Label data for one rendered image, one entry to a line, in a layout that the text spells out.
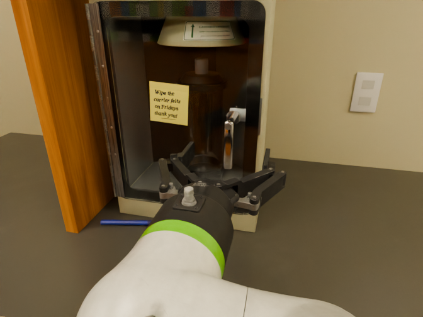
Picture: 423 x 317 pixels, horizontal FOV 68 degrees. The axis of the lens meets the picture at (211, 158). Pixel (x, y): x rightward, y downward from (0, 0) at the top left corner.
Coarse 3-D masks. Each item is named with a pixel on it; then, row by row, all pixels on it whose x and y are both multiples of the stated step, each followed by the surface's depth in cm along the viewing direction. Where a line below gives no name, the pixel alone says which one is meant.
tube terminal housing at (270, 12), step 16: (96, 0) 55; (112, 0) 55; (128, 0) 54; (144, 0) 53; (160, 0) 53; (272, 0) 49; (272, 16) 53; (272, 32) 57; (256, 160) 61; (128, 208) 73; (144, 208) 72; (240, 224) 68; (256, 224) 70
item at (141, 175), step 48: (192, 0) 50; (240, 0) 49; (144, 48) 56; (192, 48) 54; (240, 48) 52; (144, 96) 59; (192, 96) 57; (240, 96) 55; (144, 144) 64; (240, 144) 59; (144, 192) 69
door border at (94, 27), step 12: (96, 12) 55; (96, 24) 56; (96, 36) 57; (96, 48) 58; (96, 60) 58; (108, 84) 60; (108, 96) 61; (108, 108) 62; (108, 120) 63; (108, 132) 65; (108, 156) 67; (120, 168) 68; (120, 180) 69; (120, 192) 71
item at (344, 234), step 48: (0, 144) 113; (0, 192) 83; (48, 192) 83; (288, 192) 83; (336, 192) 83; (384, 192) 83; (0, 240) 66; (48, 240) 66; (96, 240) 66; (240, 240) 66; (288, 240) 66; (336, 240) 66; (384, 240) 66; (0, 288) 54; (48, 288) 54; (288, 288) 54; (336, 288) 54; (384, 288) 54
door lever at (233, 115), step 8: (232, 112) 56; (232, 120) 53; (224, 128) 53; (232, 128) 53; (224, 136) 54; (232, 136) 53; (224, 144) 54; (232, 144) 54; (224, 152) 55; (232, 152) 55; (224, 160) 55; (232, 160) 56; (224, 168) 56
